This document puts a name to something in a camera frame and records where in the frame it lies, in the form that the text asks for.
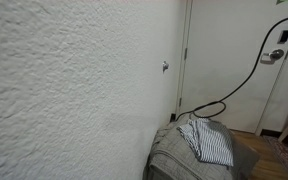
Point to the black door lock plate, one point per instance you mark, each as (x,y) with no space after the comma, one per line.
(283,37)

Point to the white door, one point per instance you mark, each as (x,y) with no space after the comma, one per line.
(223,77)

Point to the round metal wall fixture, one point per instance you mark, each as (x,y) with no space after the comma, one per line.
(165,66)

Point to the striped cloth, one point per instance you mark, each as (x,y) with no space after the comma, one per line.
(210,141)

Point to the silver door handle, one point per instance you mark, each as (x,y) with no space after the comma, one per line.
(272,57)

